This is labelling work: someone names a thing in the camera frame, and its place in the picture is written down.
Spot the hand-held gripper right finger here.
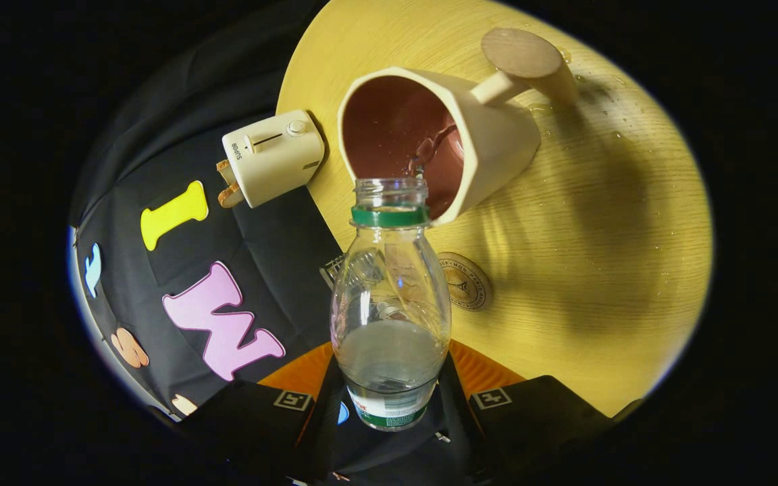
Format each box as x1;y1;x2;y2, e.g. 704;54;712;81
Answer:
438;340;614;483

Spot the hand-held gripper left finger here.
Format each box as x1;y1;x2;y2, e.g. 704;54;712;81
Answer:
180;341;347;483

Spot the clear plastic bottle green ring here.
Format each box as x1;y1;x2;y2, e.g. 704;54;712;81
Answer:
330;177;452;433

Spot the round brown coaster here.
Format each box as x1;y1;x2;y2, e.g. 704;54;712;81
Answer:
436;252;494;312

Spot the beige cup wooden handle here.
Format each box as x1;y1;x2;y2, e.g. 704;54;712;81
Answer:
337;27;579;225

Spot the black backdrop cloth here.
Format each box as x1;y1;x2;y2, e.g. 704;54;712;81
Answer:
68;0;477;486

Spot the wooden table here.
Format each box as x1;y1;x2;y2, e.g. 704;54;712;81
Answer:
276;0;714;418

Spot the white toaster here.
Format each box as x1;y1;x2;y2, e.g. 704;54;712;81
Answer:
222;109;326;209

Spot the wire mesh holder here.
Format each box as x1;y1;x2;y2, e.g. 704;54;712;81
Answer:
319;253;346;291

